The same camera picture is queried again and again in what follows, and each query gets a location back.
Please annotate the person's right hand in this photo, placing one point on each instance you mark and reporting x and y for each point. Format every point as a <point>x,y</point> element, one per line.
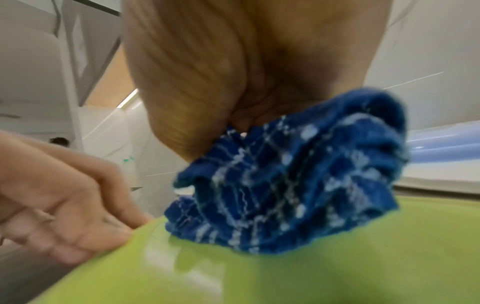
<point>247,53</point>

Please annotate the speckled white plate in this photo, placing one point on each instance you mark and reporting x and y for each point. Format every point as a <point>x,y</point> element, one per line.
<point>442,177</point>

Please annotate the green plate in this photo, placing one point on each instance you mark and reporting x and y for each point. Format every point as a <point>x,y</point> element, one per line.
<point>337,267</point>

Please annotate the person's left hand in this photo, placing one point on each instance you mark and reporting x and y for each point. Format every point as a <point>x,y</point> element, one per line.
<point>60,196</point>

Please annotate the blue striped cloth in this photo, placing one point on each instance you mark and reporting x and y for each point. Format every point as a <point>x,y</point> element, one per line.
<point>300,178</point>

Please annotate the led light strip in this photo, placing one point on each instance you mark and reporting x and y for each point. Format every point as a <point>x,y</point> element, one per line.
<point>127,98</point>

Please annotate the lavender plate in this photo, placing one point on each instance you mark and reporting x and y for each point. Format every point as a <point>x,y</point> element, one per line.
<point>446,142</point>

